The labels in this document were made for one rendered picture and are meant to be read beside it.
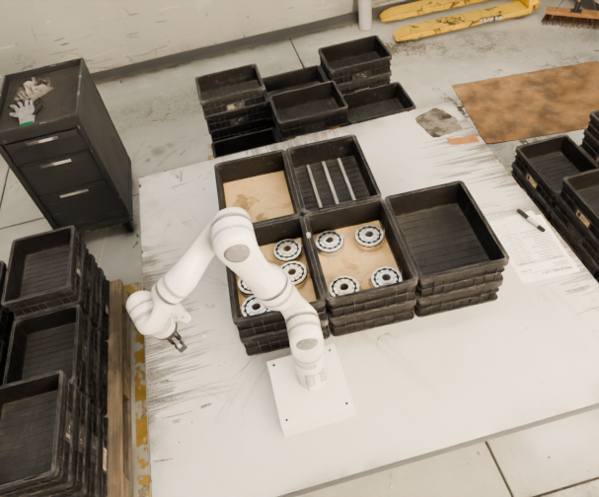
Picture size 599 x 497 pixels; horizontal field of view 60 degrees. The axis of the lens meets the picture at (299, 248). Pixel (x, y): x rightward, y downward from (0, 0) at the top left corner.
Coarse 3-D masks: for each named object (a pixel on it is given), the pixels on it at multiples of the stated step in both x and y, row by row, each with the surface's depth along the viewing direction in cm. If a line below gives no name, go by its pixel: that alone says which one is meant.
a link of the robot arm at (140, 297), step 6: (132, 294) 123; (138, 294) 122; (144, 294) 122; (150, 294) 124; (132, 300) 121; (138, 300) 121; (144, 300) 122; (150, 300) 123; (126, 306) 122; (132, 306) 121; (168, 324) 133; (162, 330) 132
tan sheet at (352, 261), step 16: (368, 224) 194; (352, 240) 190; (384, 240) 188; (320, 256) 187; (336, 256) 186; (352, 256) 185; (368, 256) 184; (384, 256) 183; (336, 272) 181; (352, 272) 180; (368, 272) 180; (368, 288) 175
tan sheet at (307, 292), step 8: (296, 240) 194; (264, 248) 193; (272, 248) 192; (264, 256) 190; (272, 256) 190; (304, 256) 188; (280, 264) 187; (304, 264) 185; (304, 288) 178; (312, 288) 178; (240, 296) 180; (304, 296) 176; (312, 296) 176; (240, 304) 177
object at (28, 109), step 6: (18, 102) 274; (24, 102) 274; (30, 102) 272; (36, 102) 273; (18, 108) 270; (24, 108) 269; (30, 108) 268; (36, 108) 269; (12, 114) 266; (18, 114) 266; (24, 114) 266; (30, 114) 266; (24, 120) 262; (30, 120) 262
